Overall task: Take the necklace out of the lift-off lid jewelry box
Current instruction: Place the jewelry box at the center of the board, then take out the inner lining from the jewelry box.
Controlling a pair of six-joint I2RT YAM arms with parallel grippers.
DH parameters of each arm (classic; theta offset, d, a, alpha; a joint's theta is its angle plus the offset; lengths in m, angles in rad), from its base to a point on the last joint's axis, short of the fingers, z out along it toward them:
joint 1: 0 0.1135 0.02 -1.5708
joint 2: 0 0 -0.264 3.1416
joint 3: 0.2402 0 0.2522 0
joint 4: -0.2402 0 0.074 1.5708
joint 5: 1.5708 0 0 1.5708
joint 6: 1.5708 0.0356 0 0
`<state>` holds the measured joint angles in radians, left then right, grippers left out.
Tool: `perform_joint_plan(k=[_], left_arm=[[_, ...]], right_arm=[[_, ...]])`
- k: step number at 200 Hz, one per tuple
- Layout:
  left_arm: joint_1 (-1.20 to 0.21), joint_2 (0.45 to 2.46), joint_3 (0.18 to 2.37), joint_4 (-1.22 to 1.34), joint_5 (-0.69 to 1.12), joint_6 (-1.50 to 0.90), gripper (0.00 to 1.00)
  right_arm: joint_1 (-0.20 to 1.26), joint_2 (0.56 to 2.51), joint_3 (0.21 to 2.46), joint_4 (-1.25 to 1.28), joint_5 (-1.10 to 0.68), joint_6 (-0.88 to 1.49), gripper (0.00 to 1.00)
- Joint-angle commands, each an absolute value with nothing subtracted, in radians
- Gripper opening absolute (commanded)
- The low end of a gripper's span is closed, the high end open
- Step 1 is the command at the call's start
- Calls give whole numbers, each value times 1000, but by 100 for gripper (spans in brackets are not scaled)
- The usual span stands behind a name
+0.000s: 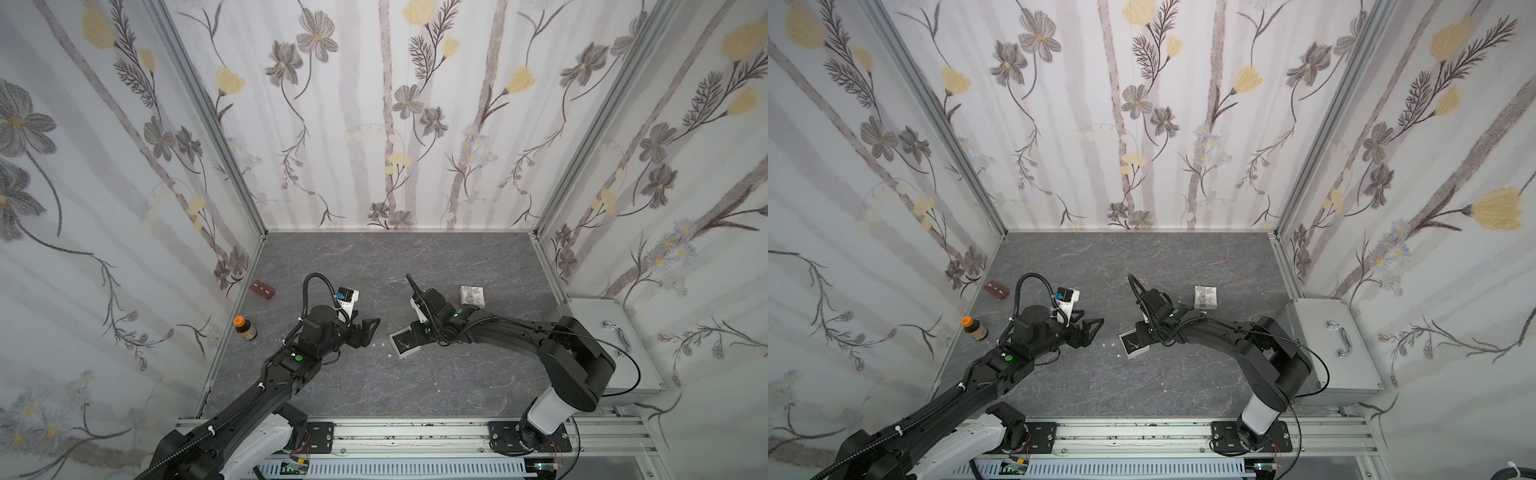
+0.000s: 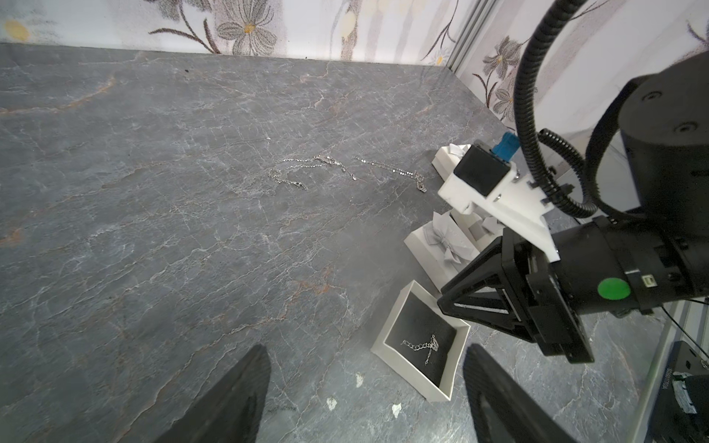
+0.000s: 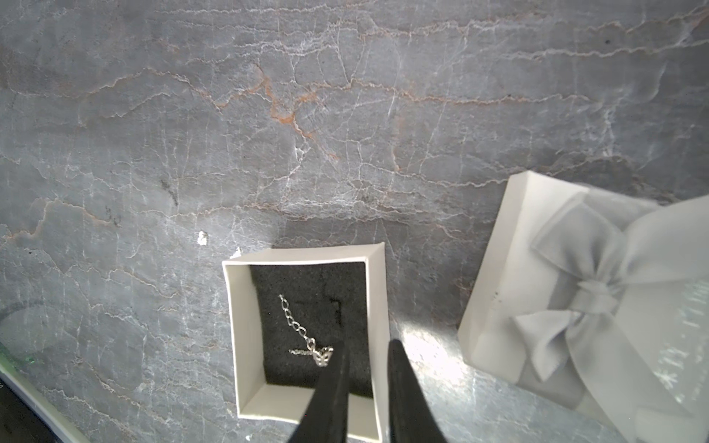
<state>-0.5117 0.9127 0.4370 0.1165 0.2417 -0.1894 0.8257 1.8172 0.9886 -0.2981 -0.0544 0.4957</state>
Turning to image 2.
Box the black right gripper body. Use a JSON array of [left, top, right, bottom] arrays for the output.
[[500, 228, 595, 364]]

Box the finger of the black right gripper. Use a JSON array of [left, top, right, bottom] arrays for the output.
[[439, 237, 504, 302], [437, 287, 535, 343]]

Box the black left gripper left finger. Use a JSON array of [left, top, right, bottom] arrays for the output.
[[157, 344, 271, 442]]

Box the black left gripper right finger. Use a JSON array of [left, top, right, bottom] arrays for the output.
[[463, 344, 574, 443]]

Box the white jewelry box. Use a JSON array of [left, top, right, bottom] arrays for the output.
[[404, 212, 479, 291], [431, 143, 471, 181]]

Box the white box base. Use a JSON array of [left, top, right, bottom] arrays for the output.
[[371, 281, 470, 402]]

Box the thin silver necklace chain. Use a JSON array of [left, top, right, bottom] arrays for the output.
[[267, 155, 358, 191]]

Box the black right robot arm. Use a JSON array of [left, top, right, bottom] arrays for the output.
[[438, 54, 708, 364]]

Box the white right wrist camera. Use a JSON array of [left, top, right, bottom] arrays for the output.
[[439, 145, 561, 262]]

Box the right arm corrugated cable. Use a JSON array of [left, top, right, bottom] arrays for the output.
[[512, 0, 599, 220]]

